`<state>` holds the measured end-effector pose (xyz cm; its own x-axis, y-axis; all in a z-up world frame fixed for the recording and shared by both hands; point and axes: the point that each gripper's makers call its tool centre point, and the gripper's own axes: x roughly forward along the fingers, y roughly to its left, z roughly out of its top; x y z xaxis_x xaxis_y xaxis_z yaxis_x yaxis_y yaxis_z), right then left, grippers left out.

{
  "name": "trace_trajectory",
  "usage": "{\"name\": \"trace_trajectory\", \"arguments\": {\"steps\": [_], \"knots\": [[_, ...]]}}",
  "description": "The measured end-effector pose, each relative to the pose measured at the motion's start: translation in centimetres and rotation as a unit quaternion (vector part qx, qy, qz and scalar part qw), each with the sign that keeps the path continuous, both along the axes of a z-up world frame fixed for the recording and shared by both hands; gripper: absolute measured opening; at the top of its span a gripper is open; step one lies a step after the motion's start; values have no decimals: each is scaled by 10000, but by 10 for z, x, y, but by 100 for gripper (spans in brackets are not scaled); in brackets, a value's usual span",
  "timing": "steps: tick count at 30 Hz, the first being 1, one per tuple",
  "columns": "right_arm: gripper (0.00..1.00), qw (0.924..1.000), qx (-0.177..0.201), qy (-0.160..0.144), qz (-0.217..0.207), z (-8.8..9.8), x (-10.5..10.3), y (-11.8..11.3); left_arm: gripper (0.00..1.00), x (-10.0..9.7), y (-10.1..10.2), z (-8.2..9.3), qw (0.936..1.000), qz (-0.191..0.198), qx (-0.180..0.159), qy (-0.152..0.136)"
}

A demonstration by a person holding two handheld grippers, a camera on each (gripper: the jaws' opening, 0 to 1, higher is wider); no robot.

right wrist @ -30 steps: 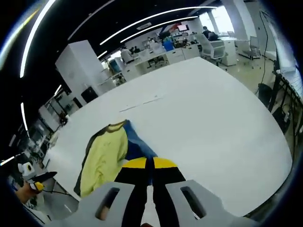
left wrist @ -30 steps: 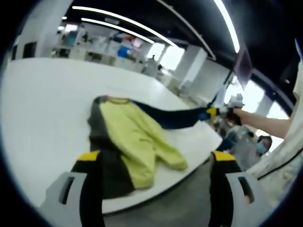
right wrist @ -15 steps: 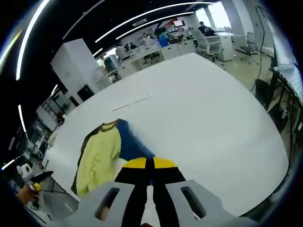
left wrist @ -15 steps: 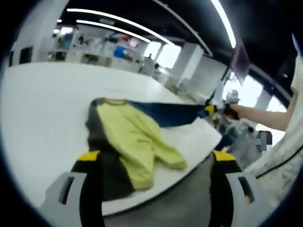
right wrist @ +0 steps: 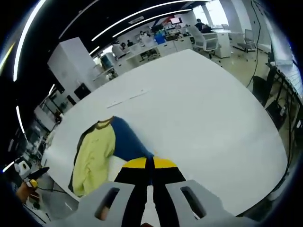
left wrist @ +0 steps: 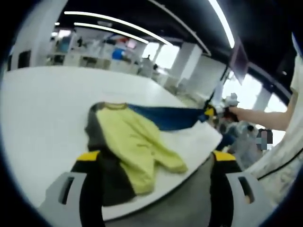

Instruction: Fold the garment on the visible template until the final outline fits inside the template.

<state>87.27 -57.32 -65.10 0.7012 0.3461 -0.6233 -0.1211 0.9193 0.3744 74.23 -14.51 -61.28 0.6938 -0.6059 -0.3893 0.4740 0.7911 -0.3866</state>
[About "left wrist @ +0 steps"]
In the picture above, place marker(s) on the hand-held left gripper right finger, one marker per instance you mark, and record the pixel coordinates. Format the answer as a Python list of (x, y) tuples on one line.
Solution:
[(220, 189)]

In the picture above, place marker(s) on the grey mesh chair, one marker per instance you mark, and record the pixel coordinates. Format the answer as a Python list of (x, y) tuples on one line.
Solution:
[(165, 203)]

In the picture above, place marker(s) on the long curved ceiling light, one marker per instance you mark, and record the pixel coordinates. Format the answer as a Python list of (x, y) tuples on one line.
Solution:
[(123, 24), (111, 32)]

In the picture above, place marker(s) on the yellow blue grey garment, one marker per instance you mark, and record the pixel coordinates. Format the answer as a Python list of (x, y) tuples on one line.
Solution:
[(127, 142)]

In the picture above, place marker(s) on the white counter with cabinets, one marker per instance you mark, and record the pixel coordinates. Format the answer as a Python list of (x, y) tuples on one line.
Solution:
[(90, 61)]

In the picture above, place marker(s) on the blue container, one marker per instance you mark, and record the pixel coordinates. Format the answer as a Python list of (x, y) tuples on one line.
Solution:
[(118, 54)]

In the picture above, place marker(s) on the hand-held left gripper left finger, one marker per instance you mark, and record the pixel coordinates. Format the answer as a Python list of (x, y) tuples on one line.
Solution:
[(91, 189)]

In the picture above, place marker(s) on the person's white printed shirt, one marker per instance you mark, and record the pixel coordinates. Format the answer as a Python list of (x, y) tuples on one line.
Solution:
[(286, 160)]

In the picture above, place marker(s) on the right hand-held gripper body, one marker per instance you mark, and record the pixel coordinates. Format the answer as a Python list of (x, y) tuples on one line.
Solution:
[(225, 106)]

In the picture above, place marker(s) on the grey panel on stand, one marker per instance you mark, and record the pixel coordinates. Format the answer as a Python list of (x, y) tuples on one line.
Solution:
[(239, 63)]

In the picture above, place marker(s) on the white square pillar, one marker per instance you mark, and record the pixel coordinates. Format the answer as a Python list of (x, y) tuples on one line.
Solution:
[(35, 35)]

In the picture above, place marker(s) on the straight ceiling light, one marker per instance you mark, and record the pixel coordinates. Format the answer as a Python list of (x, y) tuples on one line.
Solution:
[(223, 23)]

